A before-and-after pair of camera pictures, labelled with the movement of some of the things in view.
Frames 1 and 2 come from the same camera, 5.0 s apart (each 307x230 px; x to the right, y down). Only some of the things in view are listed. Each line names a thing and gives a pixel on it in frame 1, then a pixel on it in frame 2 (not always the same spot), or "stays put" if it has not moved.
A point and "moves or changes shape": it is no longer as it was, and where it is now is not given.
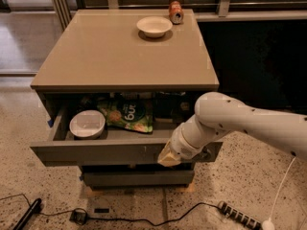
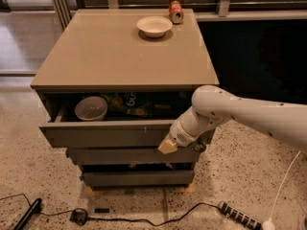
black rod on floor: x=31 y=211 stays put
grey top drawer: x=115 y=128 moves or changes shape
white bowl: x=87 y=124 → x=92 y=108
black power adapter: x=79 y=216 stays put
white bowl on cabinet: x=153 y=26 stays put
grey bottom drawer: x=137 y=178 stays put
